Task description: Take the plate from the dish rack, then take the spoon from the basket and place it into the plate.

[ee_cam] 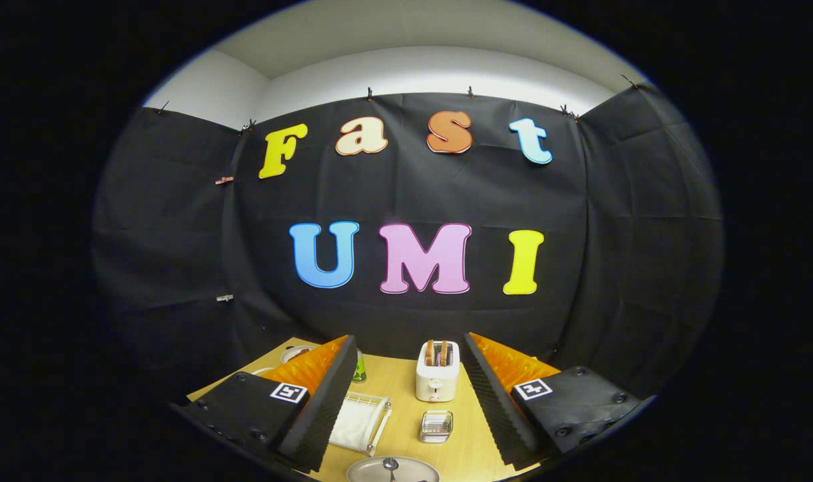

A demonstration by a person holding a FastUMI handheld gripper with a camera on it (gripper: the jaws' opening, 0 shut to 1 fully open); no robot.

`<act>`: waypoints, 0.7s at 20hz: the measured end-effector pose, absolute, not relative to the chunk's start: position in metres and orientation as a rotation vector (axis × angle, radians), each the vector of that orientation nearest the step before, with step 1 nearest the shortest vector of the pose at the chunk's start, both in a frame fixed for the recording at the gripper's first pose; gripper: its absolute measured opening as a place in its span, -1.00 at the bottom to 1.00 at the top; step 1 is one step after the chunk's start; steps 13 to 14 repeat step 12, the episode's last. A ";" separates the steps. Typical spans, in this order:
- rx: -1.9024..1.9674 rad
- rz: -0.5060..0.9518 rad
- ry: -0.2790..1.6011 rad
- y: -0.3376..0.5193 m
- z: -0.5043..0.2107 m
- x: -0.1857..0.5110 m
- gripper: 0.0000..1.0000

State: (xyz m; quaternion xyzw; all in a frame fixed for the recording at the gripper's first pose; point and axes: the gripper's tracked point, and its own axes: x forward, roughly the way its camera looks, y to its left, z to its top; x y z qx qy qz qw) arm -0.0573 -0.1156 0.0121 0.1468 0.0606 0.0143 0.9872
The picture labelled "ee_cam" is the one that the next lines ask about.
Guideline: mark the white plate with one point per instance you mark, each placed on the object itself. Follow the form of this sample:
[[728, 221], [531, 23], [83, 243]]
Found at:
[[416, 470]]

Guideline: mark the black backdrop cloth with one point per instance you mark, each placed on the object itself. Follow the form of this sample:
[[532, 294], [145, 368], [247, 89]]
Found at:
[[446, 194]]

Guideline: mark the white toaster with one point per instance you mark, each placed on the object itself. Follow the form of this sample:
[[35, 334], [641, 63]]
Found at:
[[437, 381]]

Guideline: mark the green drink bottle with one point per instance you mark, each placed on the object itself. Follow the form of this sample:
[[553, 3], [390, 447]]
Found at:
[[359, 369]]

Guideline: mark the toasted bread slice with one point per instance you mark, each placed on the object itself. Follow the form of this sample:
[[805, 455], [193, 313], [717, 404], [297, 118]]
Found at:
[[444, 353], [429, 353]]

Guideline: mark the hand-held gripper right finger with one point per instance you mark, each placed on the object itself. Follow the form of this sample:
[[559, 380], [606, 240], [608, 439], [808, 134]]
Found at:
[[493, 402]]

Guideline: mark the row of black clips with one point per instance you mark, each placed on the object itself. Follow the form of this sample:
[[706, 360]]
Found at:
[[369, 93]]

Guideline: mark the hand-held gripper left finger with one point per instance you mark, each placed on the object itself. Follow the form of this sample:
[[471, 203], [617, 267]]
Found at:
[[322, 402]]

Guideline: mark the small beige plate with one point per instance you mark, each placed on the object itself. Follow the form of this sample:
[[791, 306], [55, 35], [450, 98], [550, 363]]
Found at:
[[292, 353]]

